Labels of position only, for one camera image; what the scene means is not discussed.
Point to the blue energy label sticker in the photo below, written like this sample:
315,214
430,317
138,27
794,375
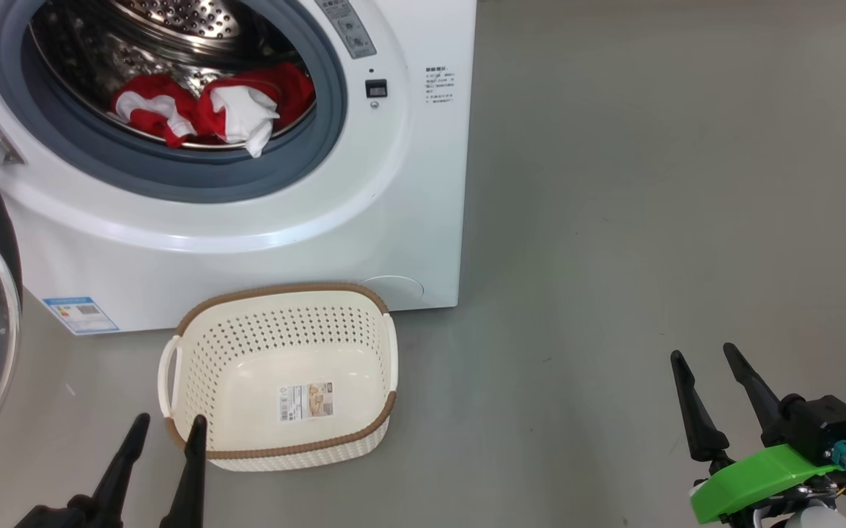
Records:
80,315

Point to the white front-load washing machine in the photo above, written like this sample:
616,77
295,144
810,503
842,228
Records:
247,249

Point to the grey warning label sticker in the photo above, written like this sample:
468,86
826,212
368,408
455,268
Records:
350,29

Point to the printed product label sticker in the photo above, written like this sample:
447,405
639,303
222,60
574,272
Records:
306,402

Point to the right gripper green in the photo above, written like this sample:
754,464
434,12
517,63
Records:
753,480

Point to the round drain filter cover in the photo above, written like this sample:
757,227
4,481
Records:
392,287

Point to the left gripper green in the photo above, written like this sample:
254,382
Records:
56,517

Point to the red and white garment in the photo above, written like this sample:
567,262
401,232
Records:
240,114

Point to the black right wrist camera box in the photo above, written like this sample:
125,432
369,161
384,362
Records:
826,425

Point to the cream perforated laundry basket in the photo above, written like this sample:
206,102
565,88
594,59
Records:
284,455

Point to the printed text label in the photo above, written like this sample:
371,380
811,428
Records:
440,85

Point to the stainless steel washer drum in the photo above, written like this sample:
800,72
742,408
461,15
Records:
174,29

